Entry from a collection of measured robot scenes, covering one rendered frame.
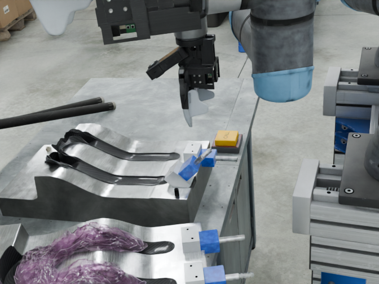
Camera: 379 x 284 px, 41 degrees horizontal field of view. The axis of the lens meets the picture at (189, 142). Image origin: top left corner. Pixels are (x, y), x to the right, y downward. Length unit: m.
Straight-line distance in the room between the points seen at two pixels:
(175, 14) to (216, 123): 1.07
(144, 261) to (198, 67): 0.43
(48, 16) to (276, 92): 0.28
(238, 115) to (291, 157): 1.30
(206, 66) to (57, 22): 0.62
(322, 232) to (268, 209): 1.55
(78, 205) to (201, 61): 0.46
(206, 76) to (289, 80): 0.54
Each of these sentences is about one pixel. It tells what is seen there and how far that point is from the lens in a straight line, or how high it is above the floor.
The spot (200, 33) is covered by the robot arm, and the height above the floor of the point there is 1.22.
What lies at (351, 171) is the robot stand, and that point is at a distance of 0.96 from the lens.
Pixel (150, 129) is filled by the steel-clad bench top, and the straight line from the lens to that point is 1.64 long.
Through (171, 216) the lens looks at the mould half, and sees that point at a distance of 1.19.
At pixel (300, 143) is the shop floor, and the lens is 3.07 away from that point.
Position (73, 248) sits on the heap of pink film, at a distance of 1.06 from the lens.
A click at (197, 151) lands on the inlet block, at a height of 0.92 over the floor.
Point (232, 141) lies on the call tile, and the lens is 1.45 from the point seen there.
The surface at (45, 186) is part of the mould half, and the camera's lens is 1.27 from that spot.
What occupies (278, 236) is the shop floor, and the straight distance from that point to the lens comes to 2.39.
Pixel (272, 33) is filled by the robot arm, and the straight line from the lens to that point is 0.60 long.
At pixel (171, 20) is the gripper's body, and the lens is 0.59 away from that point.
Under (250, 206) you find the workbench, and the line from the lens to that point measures 2.16.
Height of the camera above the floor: 1.57
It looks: 30 degrees down
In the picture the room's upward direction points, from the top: 7 degrees counter-clockwise
